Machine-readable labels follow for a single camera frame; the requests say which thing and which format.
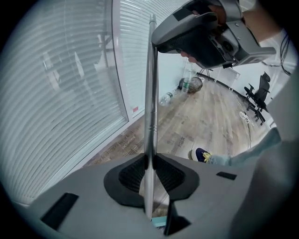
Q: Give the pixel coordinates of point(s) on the green label plastic bottle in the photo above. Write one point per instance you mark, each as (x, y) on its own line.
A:
(186, 85)

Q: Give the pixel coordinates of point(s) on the person's right hand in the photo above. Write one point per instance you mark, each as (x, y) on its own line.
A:
(219, 14)

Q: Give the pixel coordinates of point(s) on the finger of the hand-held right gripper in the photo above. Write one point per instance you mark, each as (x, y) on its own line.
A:
(203, 49)
(168, 25)

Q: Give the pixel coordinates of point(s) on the person's right shoe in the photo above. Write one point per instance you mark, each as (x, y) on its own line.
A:
(199, 154)

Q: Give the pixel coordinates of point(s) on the black office chair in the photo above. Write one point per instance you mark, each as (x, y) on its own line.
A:
(260, 93)

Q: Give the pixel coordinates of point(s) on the person's blue jeans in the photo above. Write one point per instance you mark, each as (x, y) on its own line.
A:
(245, 151)

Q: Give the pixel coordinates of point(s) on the dark fabric bag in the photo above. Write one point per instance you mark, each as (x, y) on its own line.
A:
(195, 85)

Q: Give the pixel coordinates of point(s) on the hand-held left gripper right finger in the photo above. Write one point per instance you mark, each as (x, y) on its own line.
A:
(205, 191)

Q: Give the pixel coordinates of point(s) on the clear plastic bottle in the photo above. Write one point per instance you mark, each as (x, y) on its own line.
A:
(166, 99)

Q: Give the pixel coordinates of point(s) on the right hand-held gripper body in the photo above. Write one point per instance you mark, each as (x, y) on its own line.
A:
(243, 46)

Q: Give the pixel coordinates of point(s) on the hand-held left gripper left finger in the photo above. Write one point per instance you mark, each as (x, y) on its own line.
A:
(88, 186)

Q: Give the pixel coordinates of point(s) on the person's right forearm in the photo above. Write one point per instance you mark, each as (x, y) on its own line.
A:
(261, 21)

